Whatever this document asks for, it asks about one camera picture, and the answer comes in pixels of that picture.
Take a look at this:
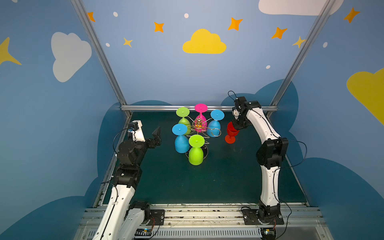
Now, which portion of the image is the red wine glass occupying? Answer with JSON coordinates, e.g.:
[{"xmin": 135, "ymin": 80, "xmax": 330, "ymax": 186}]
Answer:
[{"xmin": 225, "ymin": 122, "xmax": 239, "ymax": 144}]

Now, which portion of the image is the blue wine glass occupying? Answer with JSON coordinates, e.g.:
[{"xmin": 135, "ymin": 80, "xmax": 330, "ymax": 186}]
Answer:
[
  {"xmin": 207, "ymin": 110, "xmax": 225, "ymax": 138},
  {"xmin": 172, "ymin": 124, "xmax": 190, "ymax": 154}
]

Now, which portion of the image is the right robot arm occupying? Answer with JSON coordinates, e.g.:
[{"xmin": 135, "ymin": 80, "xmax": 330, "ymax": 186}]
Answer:
[{"xmin": 232, "ymin": 97, "xmax": 289, "ymax": 225}]

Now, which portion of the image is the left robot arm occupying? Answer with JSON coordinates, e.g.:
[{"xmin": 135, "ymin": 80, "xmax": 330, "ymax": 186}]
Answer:
[{"xmin": 93, "ymin": 121, "xmax": 162, "ymax": 240}]

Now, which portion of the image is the back green wine glass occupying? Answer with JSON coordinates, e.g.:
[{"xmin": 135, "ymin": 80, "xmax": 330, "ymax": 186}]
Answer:
[{"xmin": 176, "ymin": 107, "xmax": 191, "ymax": 136}]

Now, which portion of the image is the green wine glass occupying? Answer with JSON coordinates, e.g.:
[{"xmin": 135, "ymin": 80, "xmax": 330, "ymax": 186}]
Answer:
[
  {"xmin": 189, "ymin": 135, "xmax": 205, "ymax": 166},
  {"xmin": 176, "ymin": 107, "xmax": 191, "ymax": 136}
]

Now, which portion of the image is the pink wine glass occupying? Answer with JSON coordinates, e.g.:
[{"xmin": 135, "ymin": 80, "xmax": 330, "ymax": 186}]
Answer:
[{"xmin": 194, "ymin": 104, "xmax": 208, "ymax": 133}]

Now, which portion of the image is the front green wine glass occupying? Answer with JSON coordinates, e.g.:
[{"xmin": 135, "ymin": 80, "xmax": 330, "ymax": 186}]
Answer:
[{"xmin": 189, "ymin": 135, "xmax": 205, "ymax": 166}]

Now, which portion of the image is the left circuit board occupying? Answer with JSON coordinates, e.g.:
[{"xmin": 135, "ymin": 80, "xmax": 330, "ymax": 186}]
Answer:
[{"xmin": 135, "ymin": 228, "xmax": 155, "ymax": 238}]

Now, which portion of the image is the circuit board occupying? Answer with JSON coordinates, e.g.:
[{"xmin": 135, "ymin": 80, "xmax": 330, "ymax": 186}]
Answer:
[
  {"xmin": 261, "ymin": 228, "xmax": 277, "ymax": 240},
  {"xmin": 135, "ymin": 228, "xmax": 155, "ymax": 238}
]

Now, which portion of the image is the right circuit board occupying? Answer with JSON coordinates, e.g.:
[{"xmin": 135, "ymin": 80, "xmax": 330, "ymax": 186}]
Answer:
[{"xmin": 261, "ymin": 228, "xmax": 277, "ymax": 240}]

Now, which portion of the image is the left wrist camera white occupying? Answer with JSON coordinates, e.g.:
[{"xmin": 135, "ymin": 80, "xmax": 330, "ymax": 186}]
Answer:
[{"xmin": 128, "ymin": 120, "xmax": 146, "ymax": 142}]

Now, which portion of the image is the gold wire glass rack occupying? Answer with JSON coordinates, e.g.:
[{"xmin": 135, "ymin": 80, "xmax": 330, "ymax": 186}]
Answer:
[{"xmin": 184, "ymin": 116, "xmax": 222, "ymax": 162}]

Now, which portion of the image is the back aluminium frame bar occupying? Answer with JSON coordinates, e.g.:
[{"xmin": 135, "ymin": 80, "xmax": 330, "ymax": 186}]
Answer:
[{"xmin": 121, "ymin": 104, "xmax": 279, "ymax": 113}]

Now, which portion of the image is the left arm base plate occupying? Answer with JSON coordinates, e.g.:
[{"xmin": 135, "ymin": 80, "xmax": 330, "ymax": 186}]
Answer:
[{"xmin": 144, "ymin": 209, "xmax": 165, "ymax": 226}]

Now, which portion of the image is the aluminium front rail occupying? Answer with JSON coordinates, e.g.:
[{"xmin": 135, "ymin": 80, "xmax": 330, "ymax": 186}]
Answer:
[{"xmin": 75, "ymin": 203, "xmax": 332, "ymax": 240}]

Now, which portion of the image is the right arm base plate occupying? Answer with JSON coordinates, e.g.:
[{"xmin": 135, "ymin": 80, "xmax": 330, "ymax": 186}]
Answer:
[{"xmin": 240, "ymin": 207, "xmax": 285, "ymax": 226}]

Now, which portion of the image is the right aluminium frame post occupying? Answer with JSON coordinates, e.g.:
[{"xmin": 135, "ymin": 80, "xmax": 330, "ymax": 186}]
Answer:
[{"xmin": 270, "ymin": 0, "xmax": 336, "ymax": 108}]

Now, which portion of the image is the aluminium frame post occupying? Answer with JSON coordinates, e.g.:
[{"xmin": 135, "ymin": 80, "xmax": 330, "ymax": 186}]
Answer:
[
  {"xmin": 71, "ymin": 0, "xmax": 127, "ymax": 105},
  {"xmin": 270, "ymin": 0, "xmax": 336, "ymax": 108}
]

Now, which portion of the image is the left aluminium frame post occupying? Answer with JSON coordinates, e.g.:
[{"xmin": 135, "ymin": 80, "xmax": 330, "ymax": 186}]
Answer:
[{"xmin": 71, "ymin": 0, "xmax": 127, "ymax": 105}]

